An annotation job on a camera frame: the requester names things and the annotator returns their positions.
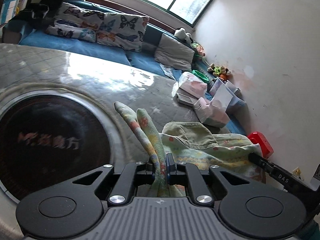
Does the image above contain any green patterned child's garment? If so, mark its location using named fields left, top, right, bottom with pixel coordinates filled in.
left=114, top=101, right=266, bottom=197

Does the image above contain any red plastic stool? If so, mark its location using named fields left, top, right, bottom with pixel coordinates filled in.
left=248, top=131, right=274, bottom=159

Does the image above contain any round black induction cooktop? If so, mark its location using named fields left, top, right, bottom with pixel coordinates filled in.
left=1, top=89, right=121, bottom=203

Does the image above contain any pink green tissue pack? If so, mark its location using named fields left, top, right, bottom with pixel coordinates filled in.
left=193, top=98, right=230, bottom=128

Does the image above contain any clear plastic storage bin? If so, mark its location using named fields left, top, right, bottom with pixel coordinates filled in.
left=209, top=79, right=246, bottom=114

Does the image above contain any colourful plush toy pile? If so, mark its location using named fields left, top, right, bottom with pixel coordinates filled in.
left=207, top=63, right=232, bottom=82

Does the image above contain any green plastic bowl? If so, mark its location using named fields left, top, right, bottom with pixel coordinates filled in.
left=192, top=70, right=210, bottom=84

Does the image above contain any pink tissue pack far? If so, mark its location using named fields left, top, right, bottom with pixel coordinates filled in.
left=178, top=72, right=207, bottom=99

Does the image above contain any grey plain cushion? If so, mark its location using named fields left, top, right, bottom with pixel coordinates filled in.
left=154, top=34, right=195, bottom=72

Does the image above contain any black white plush toy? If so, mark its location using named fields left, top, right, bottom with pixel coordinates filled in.
left=174, top=28, right=193, bottom=44

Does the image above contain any large butterfly print cushion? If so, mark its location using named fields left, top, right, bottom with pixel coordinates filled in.
left=97, top=13, right=150, bottom=53

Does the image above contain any long butterfly print cushion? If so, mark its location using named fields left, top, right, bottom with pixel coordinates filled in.
left=46, top=2, right=105, bottom=43

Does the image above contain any black clothing pile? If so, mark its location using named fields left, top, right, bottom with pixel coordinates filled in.
left=13, top=0, right=64, bottom=29

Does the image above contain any blue white cabinet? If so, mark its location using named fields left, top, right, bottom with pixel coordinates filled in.
left=0, top=0, right=19, bottom=25

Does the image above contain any wall power socket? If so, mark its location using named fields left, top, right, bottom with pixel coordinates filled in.
left=292, top=167, right=302, bottom=180

